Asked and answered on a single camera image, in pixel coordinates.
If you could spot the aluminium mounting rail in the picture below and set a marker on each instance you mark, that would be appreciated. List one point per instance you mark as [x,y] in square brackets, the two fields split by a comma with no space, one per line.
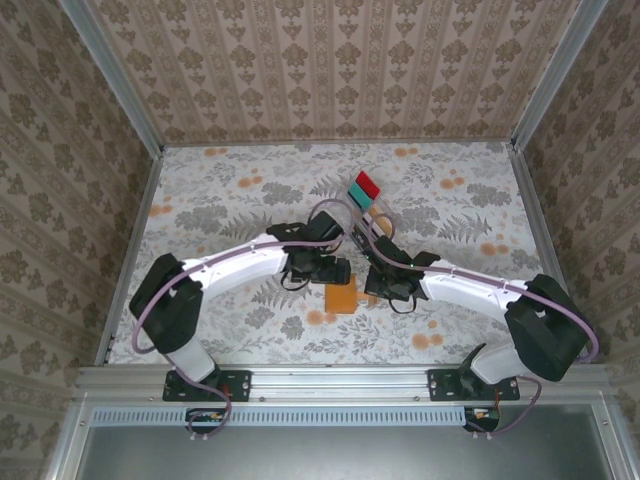
[340,382]

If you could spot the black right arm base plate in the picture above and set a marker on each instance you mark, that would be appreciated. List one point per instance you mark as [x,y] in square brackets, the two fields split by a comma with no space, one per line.
[440,385]

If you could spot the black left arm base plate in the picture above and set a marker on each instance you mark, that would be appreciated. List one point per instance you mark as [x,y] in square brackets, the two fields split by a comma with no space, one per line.
[240,385]

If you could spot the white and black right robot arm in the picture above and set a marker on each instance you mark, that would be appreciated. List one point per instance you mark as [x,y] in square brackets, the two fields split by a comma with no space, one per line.
[465,292]

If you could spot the floral patterned table mat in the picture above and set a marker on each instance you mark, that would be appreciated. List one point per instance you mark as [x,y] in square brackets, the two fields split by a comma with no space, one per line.
[240,165]

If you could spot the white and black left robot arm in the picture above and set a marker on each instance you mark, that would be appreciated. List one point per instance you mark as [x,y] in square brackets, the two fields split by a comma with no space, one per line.
[225,270]

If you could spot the red card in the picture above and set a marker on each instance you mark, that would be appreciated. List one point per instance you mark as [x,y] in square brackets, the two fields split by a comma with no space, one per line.
[368,184]

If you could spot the clear acrylic card stand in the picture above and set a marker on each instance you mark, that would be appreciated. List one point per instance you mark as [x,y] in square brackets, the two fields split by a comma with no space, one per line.
[382,205]

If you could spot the grey metal panel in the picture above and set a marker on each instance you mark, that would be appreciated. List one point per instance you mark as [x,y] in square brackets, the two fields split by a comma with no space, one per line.
[325,455]

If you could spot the black VIP card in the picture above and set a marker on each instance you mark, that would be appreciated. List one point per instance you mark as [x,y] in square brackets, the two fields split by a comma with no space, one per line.
[361,239]

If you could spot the aluminium side rail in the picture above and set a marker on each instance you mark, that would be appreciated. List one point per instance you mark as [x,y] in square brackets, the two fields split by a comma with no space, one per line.
[143,210]
[532,200]

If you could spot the aluminium frame post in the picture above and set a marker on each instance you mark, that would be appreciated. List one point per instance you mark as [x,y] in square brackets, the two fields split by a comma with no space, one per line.
[556,75]
[116,80]

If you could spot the tan card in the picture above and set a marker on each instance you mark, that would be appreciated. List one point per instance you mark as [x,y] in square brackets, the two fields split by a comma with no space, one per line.
[381,222]

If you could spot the black controller board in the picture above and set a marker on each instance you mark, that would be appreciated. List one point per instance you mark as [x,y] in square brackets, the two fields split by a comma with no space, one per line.
[482,416]
[205,419]

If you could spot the teal card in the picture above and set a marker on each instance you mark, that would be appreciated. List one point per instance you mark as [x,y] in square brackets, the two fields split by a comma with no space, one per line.
[360,194]

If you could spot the orange leather card holder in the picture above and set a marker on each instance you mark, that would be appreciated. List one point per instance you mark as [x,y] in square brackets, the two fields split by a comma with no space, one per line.
[340,297]

